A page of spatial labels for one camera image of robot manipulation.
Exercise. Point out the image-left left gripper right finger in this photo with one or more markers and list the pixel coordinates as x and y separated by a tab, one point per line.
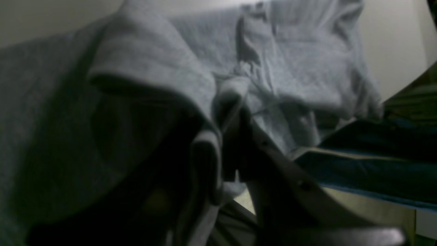
291	209

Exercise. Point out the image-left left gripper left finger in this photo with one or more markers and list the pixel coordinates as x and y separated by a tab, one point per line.
156	204

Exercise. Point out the grey T-shirt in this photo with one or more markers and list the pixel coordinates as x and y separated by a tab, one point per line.
80	110

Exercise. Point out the grey laptop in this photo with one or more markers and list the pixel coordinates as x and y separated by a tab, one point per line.
394	160

